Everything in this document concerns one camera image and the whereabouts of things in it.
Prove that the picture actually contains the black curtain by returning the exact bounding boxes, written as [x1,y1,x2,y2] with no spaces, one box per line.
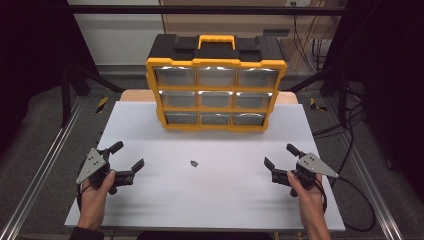
[0,0,98,156]
[323,0,424,194]

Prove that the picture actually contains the person's left hand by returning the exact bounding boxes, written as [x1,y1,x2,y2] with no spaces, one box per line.
[78,169,117,218]

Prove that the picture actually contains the left hand-held gripper cable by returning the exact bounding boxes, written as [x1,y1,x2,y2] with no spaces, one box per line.
[76,159,93,213]

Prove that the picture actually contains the person's right hand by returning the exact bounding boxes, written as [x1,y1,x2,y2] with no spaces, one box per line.
[287,170,327,220]

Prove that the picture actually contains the aluminium frame rail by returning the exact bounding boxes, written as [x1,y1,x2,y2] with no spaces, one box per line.
[0,96,86,240]
[326,98,404,240]

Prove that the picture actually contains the hanging wall cables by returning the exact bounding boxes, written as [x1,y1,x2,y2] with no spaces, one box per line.
[291,2,336,72]

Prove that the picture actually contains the yellow black organizer case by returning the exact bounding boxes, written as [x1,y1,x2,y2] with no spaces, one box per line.
[145,33,288,133]

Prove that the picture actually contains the grid of clear drawers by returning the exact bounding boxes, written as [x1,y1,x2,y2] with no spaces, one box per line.
[153,65,274,127]

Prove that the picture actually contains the hand-held gripper cable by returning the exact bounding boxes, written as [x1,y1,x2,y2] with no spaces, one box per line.
[314,179,328,215]
[76,159,93,213]

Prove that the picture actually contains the black metal stand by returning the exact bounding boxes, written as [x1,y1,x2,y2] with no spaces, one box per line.
[60,63,125,128]
[285,63,352,128]

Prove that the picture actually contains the black floor cable loop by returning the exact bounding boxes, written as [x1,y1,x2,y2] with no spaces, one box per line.
[336,175,377,233]

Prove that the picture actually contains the bundle of black floor cables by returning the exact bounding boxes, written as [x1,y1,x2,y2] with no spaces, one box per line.
[312,87,368,188]

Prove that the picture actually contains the black overhead frame beam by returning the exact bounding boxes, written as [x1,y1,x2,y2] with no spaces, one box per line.
[68,4,348,16]

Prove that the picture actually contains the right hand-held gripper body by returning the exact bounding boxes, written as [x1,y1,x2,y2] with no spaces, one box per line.
[271,152,340,197]

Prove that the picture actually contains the right hand-held gripper cable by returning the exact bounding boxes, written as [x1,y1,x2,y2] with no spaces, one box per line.
[314,179,328,215]

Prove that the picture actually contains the white cabinet panel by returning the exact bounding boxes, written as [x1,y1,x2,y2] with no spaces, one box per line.
[67,0,166,66]

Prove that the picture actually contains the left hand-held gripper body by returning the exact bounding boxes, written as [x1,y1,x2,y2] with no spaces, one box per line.
[75,148,135,196]

